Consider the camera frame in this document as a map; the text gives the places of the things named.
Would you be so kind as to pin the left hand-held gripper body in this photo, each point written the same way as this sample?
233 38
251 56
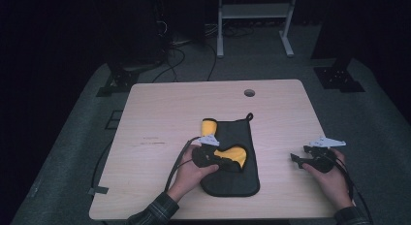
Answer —
205 154

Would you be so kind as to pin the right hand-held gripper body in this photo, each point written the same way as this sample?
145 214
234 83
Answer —
323 158

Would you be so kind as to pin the person's right hand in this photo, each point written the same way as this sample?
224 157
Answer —
332 183

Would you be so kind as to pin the person's left hand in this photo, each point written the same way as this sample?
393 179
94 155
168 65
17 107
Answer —
187 176

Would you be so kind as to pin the black metal stand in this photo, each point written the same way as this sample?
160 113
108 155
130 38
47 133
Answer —
339 76
121 78

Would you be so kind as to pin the grey tape strip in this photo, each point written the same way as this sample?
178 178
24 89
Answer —
98 190

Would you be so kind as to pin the white metal desk frame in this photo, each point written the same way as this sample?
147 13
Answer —
253 11

